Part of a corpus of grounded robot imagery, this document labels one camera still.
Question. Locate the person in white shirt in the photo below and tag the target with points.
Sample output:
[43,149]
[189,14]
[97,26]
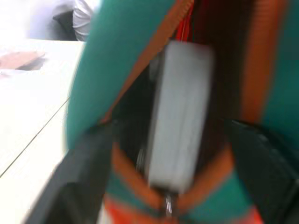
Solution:
[83,18]

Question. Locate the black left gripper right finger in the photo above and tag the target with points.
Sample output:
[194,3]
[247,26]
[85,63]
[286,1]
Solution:
[266,168]

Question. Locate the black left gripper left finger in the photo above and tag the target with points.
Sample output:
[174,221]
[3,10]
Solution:
[77,177]

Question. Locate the black chair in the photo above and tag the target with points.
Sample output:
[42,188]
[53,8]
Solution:
[63,25]

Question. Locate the white box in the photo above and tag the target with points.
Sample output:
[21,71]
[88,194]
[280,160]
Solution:
[180,116]

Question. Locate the orange and teal backpack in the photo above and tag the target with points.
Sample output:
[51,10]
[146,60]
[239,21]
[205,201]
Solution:
[112,70]

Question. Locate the brown flat object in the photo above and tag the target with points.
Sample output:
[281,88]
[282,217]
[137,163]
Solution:
[19,59]

